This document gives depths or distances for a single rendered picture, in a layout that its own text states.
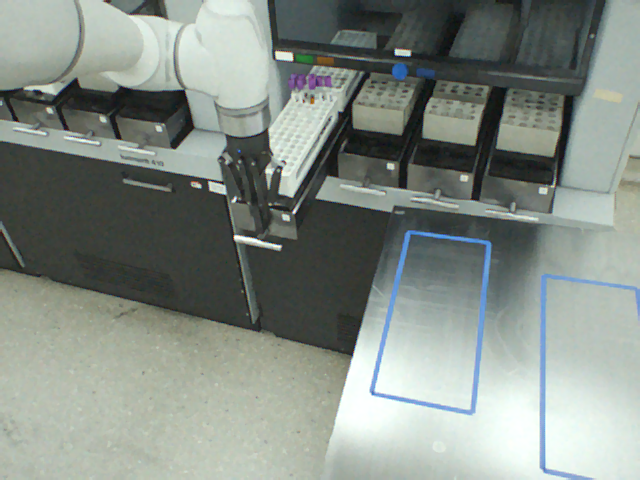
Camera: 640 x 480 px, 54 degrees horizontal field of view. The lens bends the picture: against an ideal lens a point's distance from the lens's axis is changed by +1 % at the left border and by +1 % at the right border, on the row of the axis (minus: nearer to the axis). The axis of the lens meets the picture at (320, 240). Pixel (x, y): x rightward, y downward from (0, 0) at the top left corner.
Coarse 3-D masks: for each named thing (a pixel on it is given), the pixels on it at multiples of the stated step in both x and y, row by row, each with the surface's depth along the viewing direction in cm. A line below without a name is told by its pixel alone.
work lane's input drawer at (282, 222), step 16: (352, 96) 146; (336, 128) 138; (336, 144) 137; (320, 160) 131; (304, 176) 125; (320, 176) 130; (304, 192) 123; (240, 208) 123; (272, 208) 120; (288, 208) 119; (304, 208) 124; (240, 224) 126; (272, 224) 123; (288, 224) 121; (240, 240) 123; (256, 240) 122
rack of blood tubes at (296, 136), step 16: (288, 112) 134; (304, 112) 135; (320, 112) 133; (336, 112) 138; (272, 128) 130; (288, 128) 130; (304, 128) 131; (320, 128) 130; (272, 144) 126; (288, 144) 125; (304, 144) 126; (320, 144) 132; (288, 160) 121; (304, 160) 131; (288, 176) 118; (288, 192) 120
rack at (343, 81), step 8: (312, 72) 146; (320, 72) 146; (328, 72) 146; (336, 72) 145; (344, 72) 145; (352, 72) 145; (360, 72) 152; (336, 80) 143; (344, 80) 144; (352, 80) 153; (336, 88) 141; (344, 88) 140; (352, 88) 147; (336, 96) 140; (344, 96) 142; (344, 104) 143
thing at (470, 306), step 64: (384, 256) 107; (448, 256) 106; (512, 256) 106; (576, 256) 105; (384, 320) 97; (448, 320) 96; (512, 320) 96; (576, 320) 95; (384, 384) 89; (448, 384) 88; (512, 384) 88; (576, 384) 87; (384, 448) 82; (448, 448) 81; (512, 448) 81; (576, 448) 80
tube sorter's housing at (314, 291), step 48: (624, 48) 108; (288, 96) 143; (576, 96) 126; (624, 96) 113; (576, 144) 123; (624, 144) 120; (336, 192) 140; (480, 192) 131; (576, 192) 129; (288, 240) 157; (336, 240) 151; (288, 288) 170; (336, 288) 163; (288, 336) 196; (336, 336) 178
